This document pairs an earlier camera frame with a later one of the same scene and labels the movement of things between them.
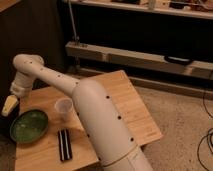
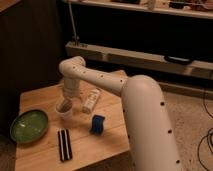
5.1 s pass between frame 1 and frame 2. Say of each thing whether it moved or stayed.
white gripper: moved
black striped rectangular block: stayed
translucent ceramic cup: stayed
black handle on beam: stayed
